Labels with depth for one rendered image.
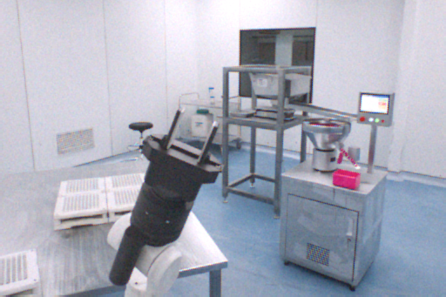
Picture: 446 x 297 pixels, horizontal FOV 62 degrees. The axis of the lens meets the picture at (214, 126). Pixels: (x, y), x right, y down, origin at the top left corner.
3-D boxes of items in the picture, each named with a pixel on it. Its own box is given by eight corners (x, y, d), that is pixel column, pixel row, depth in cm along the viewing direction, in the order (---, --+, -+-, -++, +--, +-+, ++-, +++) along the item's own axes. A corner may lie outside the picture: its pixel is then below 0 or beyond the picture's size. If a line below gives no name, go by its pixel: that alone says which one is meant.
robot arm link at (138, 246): (196, 219, 62) (174, 267, 67) (150, 184, 66) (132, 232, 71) (153, 247, 53) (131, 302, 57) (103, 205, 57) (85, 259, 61)
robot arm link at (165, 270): (185, 246, 61) (178, 285, 70) (146, 215, 65) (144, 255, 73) (158, 274, 57) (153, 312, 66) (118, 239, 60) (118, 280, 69)
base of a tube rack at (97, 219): (58, 209, 197) (57, 205, 197) (106, 203, 205) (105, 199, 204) (54, 230, 174) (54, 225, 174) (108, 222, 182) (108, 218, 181)
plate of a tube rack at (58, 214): (57, 200, 196) (57, 196, 196) (105, 194, 204) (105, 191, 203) (53, 220, 173) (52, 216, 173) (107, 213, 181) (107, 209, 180)
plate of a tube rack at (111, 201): (106, 194, 204) (105, 191, 203) (151, 189, 211) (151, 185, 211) (108, 212, 181) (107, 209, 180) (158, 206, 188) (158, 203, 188)
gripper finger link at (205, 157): (214, 119, 55) (200, 153, 58) (212, 126, 52) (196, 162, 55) (225, 123, 55) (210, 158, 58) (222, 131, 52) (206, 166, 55)
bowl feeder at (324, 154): (293, 170, 289) (294, 123, 281) (311, 158, 317) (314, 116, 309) (355, 183, 260) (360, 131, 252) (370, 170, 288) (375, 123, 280)
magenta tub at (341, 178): (331, 185, 258) (332, 172, 256) (337, 179, 267) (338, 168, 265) (354, 190, 248) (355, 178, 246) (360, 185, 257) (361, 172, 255)
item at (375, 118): (351, 172, 283) (358, 91, 270) (355, 169, 291) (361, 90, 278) (383, 178, 269) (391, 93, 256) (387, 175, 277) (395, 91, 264)
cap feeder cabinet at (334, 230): (276, 265, 294) (280, 174, 279) (307, 237, 338) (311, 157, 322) (357, 297, 257) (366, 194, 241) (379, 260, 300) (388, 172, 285)
